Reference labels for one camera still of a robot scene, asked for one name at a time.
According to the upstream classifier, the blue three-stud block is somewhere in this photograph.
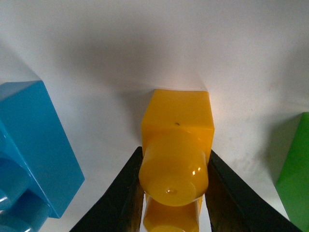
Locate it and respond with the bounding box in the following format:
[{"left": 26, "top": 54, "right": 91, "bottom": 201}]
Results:
[{"left": 0, "top": 81, "right": 84, "bottom": 232}]

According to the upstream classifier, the green block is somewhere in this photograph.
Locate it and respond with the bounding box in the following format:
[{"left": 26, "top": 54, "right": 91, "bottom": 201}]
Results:
[{"left": 276, "top": 112, "right": 309, "bottom": 232}]

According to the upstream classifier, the yellow two-stud block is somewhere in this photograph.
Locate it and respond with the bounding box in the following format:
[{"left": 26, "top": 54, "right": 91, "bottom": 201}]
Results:
[{"left": 139, "top": 89, "right": 214, "bottom": 232}]

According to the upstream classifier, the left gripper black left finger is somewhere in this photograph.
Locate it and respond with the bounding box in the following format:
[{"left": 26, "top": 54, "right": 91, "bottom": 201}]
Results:
[{"left": 71, "top": 146, "right": 144, "bottom": 232}]

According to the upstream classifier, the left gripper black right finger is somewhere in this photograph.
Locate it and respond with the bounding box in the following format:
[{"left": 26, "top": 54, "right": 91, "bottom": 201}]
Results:
[{"left": 205, "top": 151, "right": 300, "bottom": 232}]

